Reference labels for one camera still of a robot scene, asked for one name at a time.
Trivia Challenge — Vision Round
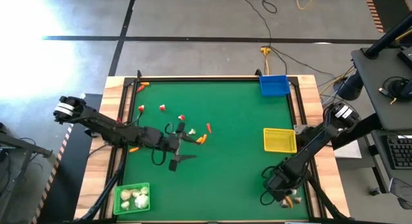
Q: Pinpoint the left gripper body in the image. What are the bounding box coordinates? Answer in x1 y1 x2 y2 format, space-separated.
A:
156 122 187 172

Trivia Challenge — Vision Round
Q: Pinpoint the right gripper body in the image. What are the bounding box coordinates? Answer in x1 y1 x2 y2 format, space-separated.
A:
263 165 310 203

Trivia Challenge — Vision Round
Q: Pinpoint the large white cauliflower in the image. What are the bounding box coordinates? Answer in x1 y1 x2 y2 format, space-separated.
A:
134 194 150 209

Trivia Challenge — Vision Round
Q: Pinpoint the green plastic basket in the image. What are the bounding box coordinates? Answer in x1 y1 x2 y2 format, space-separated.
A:
113 182 151 216

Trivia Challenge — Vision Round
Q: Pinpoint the yellow plastic basket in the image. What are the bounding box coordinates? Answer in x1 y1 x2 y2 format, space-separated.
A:
263 127 297 154

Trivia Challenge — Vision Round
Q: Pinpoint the green table mat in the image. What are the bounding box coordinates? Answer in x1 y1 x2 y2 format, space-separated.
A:
117 79 310 221

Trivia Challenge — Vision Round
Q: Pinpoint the white box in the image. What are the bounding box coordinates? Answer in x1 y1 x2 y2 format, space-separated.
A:
333 139 363 160

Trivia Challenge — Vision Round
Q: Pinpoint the blue plastic basket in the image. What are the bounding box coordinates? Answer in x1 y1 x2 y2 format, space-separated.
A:
259 75 292 97

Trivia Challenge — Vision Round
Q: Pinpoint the black floor platform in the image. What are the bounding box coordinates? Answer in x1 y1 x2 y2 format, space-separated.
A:
30 93 104 224

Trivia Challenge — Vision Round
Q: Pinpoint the black keyboard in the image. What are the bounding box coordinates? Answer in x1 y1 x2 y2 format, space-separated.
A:
382 135 412 171

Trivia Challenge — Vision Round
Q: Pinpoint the black desk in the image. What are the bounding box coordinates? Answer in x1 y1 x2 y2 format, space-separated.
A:
350 45 412 131

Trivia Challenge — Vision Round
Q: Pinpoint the black monitor pole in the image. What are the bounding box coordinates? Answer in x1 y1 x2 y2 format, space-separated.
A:
364 12 412 60

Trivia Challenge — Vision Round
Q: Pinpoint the black table frame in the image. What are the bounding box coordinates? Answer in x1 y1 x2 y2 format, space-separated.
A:
99 68 350 224

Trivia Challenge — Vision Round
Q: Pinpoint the black floor cable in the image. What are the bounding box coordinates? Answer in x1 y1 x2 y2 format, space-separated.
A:
270 46 337 79
261 0 283 14
237 0 274 48

